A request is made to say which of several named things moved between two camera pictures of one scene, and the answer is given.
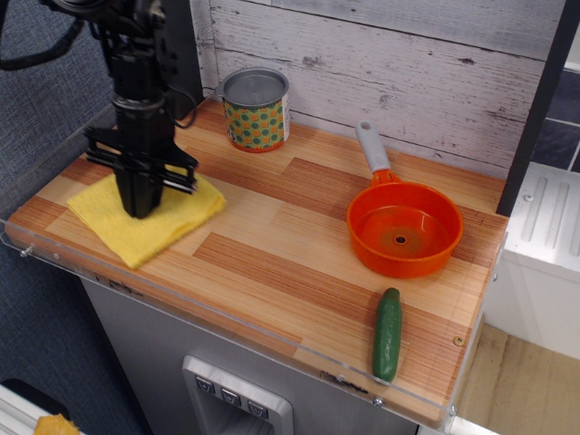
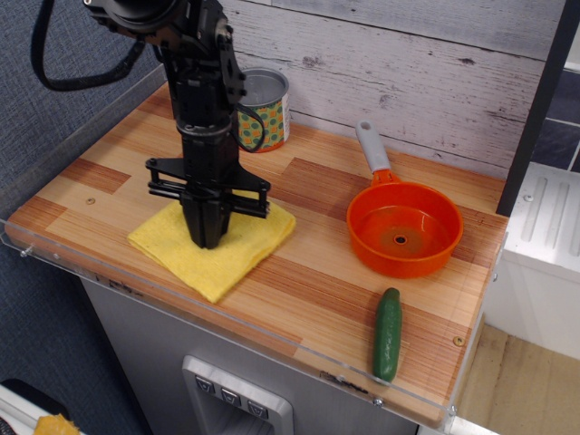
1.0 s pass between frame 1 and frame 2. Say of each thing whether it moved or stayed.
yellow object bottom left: stayed
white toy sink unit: stayed
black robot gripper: moved
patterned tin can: stayed
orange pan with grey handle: stayed
